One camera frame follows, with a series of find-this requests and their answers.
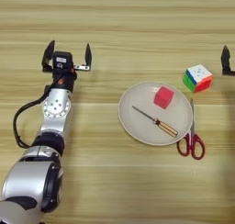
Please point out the round beige plate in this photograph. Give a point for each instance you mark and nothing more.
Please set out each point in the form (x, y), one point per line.
(140, 126)

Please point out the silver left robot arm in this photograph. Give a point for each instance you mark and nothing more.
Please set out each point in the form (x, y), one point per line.
(52, 117)

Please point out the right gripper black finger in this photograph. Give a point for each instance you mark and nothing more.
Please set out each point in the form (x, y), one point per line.
(226, 61)

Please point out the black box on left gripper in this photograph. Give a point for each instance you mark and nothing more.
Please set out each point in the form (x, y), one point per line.
(62, 60)

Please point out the red cube block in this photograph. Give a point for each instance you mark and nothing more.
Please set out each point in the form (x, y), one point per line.
(163, 97)

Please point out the multicolour puzzle cube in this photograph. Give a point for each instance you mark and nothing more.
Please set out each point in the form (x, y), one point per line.
(199, 77)

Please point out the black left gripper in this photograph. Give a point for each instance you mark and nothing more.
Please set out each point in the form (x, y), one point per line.
(65, 80)

